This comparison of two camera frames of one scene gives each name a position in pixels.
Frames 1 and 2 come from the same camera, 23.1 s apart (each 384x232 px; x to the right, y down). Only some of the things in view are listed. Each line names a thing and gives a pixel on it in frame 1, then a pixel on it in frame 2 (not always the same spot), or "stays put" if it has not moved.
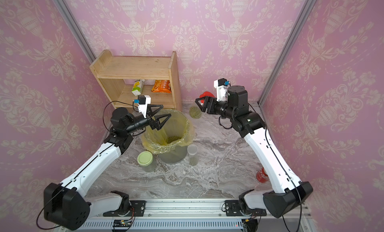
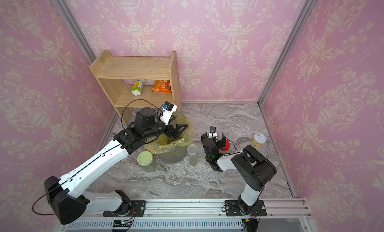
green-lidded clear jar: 145,160 stays put
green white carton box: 138,86 stays put
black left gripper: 155,125 -> 171,133
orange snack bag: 162,86 stays put
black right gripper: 212,102 -> 222,144
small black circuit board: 121,223 stays put
